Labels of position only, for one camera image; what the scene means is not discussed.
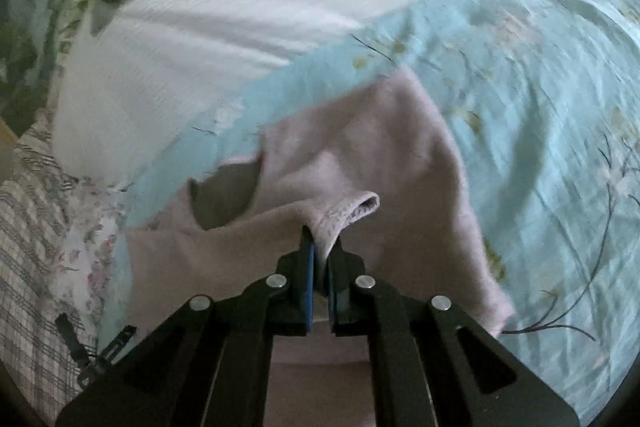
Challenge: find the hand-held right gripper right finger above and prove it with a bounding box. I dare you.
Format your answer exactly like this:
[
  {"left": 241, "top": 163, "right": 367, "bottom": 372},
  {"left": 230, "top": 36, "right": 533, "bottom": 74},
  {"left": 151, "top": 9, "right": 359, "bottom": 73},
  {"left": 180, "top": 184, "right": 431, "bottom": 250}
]
[{"left": 327, "top": 237, "right": 581, "bottom": 427}]

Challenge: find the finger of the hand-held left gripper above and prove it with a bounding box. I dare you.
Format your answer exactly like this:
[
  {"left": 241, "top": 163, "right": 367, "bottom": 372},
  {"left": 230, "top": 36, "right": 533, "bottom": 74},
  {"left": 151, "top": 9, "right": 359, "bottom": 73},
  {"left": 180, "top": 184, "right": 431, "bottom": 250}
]
[
  {"left": 54, "top": 313, "right": 95, "bottom": 375},
  {"left": 94, "top": 324, "right": 137, "bottom": 367}
]

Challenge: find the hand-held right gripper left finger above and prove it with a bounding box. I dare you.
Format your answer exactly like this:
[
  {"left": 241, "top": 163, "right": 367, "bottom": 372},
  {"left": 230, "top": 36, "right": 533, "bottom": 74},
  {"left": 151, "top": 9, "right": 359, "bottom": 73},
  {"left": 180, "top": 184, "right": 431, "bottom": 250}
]
[{"left": 55, "top": 224, "right": 317, "bottom": 427}]

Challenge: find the pink knit sweater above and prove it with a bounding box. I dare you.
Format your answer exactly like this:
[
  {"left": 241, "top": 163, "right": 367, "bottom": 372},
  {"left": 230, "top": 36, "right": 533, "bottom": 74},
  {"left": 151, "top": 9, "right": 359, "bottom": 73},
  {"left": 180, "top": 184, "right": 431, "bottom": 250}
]
[{"left": 122, "top": 67, "right": 516, "bottom": 427}]

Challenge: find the white pink floral pillowcase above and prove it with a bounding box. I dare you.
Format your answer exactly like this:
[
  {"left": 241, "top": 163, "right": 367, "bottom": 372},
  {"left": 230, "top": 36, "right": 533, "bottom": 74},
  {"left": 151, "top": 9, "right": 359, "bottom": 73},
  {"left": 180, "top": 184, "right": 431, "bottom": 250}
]
[{"left": 47, "top": 177, "right": 131, "bottom": 318}]

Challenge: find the plaid bed sheet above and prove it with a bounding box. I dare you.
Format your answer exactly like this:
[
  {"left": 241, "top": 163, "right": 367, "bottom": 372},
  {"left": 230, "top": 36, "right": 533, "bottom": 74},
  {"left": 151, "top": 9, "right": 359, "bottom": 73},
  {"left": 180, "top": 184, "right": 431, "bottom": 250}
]
[{"left": 0, "top": 122, "right": 121, "bottom": 413}]

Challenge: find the light blue floral blanket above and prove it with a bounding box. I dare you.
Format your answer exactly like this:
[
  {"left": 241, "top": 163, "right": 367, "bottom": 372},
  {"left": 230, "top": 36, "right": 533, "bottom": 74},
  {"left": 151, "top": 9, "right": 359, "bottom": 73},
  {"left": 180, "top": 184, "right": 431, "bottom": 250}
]
[{"left": 97, "top": 0, "right": 640, "bottom": 425}]

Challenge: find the white striped pillow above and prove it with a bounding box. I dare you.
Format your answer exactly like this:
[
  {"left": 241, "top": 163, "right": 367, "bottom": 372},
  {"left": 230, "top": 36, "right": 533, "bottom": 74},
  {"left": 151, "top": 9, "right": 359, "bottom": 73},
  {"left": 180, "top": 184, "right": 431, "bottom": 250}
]
[{"left": 52, "top": 0, "right": 581, "bottom": 188}]

